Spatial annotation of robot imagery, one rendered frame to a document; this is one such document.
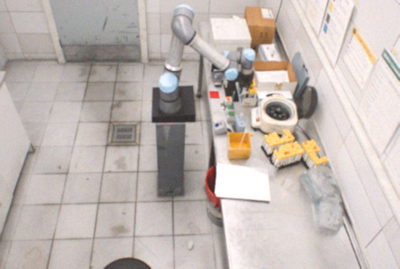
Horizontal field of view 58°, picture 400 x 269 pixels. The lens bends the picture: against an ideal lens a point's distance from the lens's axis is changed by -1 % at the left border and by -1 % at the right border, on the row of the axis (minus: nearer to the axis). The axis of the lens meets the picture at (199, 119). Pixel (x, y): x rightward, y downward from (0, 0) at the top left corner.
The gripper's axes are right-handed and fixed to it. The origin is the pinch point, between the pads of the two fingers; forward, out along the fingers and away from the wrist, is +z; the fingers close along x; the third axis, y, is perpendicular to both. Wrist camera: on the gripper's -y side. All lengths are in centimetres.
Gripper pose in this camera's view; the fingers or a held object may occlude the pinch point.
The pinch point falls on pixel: (238, 94)
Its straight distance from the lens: 245.2
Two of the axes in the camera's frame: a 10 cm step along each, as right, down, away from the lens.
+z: -0.6, 6.9, 7.2
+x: -0.8, -7.2, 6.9
